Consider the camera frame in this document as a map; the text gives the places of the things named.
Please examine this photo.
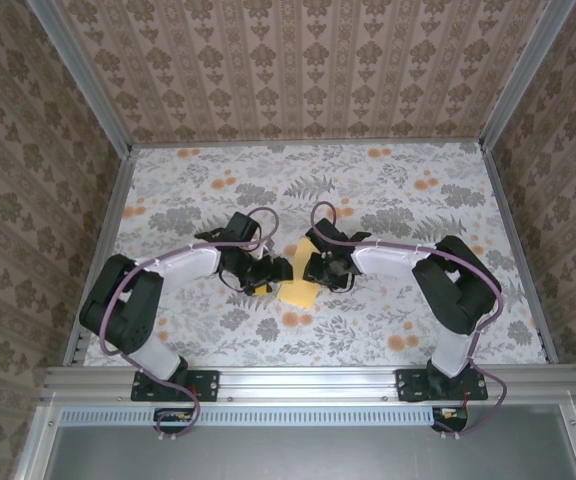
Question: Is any grey slotted cable duct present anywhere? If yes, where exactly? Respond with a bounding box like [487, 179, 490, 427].
[60, 405, 469, 426]

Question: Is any grey metal sheet panel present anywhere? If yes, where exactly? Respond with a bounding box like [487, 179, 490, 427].
[42, 424, 576, 480]

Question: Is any aluminium side rail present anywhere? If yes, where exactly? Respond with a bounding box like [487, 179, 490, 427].
[64, 147, 138, 366]
[478, 143, 563, 364]

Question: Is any wide aluminium base rail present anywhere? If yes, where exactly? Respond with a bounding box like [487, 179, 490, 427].
[40, 364, 576, 404]

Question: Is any small black controller board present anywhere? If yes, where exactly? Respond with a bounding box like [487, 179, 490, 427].
[153, 407, 195, 435]
[430, 405, 470, 432]

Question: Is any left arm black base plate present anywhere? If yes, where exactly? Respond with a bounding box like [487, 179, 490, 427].
[131, 368, 220, 403]

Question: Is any yellow cloth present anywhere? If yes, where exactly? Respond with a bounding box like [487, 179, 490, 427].
[276, 235, 322, 309]

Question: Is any aluminium corner post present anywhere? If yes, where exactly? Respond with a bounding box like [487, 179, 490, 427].
[30, 0, 135, 157]
[478, 0, 576, 151]

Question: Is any floral patterned table cover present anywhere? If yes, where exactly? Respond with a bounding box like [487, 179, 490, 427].
[85, 143, 549, 369]

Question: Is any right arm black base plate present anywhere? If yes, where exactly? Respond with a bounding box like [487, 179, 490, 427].
[395, 368, 489, 403]

